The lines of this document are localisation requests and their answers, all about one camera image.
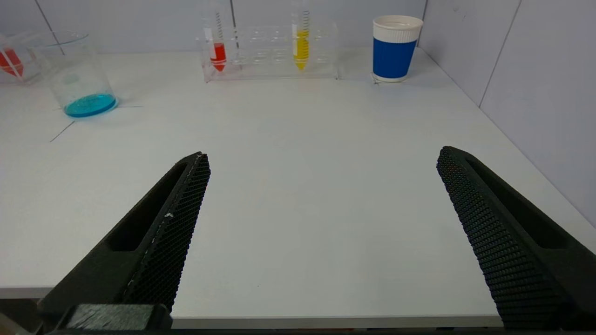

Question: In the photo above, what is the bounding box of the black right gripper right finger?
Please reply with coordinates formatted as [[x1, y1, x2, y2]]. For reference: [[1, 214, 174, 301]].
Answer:
[[436, 146, 596, 330]]

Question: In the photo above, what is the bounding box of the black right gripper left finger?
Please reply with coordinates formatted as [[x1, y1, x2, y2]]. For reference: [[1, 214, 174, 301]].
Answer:
[[37, 151, 211, 311]]

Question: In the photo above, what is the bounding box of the clear glass beaker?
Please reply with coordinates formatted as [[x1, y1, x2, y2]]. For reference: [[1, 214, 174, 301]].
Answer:
[[23, 30, 119, 118]]

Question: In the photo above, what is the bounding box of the clear acrylic test tube rack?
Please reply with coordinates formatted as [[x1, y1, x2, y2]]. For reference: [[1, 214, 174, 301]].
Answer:
[[200, 16, 340, 83], [0, 30, 43, 85]]

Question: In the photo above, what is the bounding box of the test tube with red pigment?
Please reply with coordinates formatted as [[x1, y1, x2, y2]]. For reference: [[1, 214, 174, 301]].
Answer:
[[0, 33, 25, 80], [205, 0, 229, 73]]

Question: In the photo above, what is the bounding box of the test tube with yellow pigment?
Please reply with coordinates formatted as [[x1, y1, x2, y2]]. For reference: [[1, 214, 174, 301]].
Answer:
[[291, 0, 312, 71]]

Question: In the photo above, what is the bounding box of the white paper cup blue sleeve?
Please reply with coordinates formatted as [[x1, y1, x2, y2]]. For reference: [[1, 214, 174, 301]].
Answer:
[[372, 15, 424, 83]]

